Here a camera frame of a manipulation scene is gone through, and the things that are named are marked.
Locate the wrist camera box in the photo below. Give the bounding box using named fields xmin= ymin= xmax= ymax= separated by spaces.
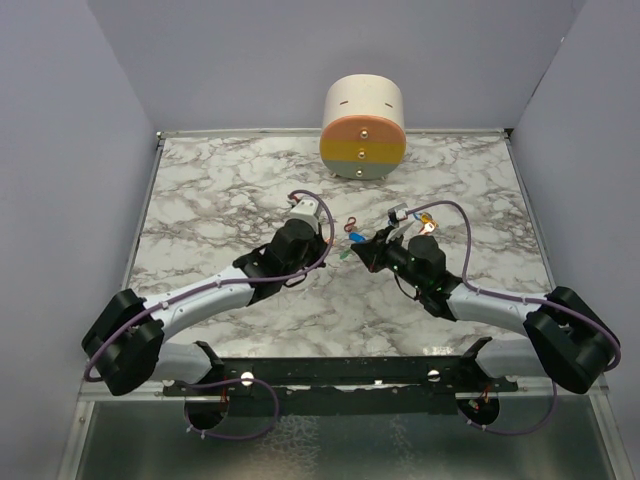
xmin=386 ymin=203 xmax=411 ymax=243
xmin=289 ymin=197 xmax=320 ymax=229

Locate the round three-drawer storage box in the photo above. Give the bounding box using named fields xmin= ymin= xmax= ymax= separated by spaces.
xmin=319 ymin=74 xmax=406 ymax=180

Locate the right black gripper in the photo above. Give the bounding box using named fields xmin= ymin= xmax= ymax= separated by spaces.
xmin=352 ymin=225 xmax=426 ymax=292

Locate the black mounting rail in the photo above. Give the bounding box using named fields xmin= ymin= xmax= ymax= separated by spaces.
xmin=163 ymin=352 xmax=518 ymax=417

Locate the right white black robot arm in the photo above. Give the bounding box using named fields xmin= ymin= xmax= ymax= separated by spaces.
xmin=351 ymin=230 xmax=620 ymax=394

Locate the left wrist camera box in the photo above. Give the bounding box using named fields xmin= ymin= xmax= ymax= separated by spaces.
xmin=289 ymin=197 xmax=320 ymax=229

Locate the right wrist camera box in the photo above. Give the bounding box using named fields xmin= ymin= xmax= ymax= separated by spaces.
xmin=386 ymin=203 xmax=411 ymax=243

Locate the red carabiner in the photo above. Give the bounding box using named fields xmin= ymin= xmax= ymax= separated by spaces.
xmin=343 ymin=216 xmax=357 ymax=233

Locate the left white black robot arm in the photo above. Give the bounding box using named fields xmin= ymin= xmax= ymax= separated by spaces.
xmin=81 ymin=218 xmax=327 ymax=396

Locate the small red tag key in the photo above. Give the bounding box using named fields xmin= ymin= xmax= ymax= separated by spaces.
xmin=419 ymin=222 xmax=438 ymax=235

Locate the blue tag key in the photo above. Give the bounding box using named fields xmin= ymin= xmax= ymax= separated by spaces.
xmin=349 ymin=232 xmax=366 ymax=243

